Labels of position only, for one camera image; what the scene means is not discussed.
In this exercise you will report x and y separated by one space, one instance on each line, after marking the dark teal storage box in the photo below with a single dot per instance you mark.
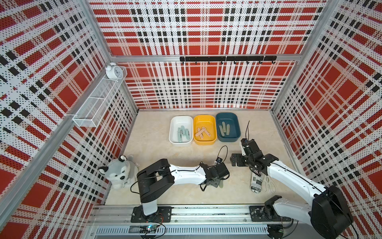
232 120

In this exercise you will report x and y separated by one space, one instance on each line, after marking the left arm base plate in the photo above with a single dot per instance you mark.
162 215

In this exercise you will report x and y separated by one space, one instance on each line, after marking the white alarm clock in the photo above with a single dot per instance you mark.
113 71

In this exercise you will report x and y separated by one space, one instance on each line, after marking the green circuit board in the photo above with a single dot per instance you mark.
147 229

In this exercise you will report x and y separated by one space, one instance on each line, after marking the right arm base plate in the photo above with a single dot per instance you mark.
262 214

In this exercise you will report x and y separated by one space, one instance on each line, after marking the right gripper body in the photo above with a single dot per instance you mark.
242 161

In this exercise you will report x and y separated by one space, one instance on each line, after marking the black hook rail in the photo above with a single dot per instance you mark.
259 59

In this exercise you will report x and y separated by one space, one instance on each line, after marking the yellow storage box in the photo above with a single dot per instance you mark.
209 122

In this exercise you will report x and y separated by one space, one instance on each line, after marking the white wire mesh shelf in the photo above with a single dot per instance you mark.
94 108

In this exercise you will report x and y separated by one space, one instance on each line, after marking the white storage box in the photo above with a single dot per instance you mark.
177 122

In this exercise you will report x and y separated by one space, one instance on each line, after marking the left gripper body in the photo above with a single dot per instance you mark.
216 182

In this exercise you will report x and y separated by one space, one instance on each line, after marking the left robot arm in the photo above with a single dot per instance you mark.
156 179

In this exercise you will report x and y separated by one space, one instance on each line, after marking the husky plush toy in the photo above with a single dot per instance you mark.
120 172

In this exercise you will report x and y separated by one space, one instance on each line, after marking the printed pencil case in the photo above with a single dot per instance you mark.
256 183

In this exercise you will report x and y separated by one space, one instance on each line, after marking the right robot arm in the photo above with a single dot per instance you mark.
325 208

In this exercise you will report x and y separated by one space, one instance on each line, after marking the white handled scissors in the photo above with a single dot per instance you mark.
268 185

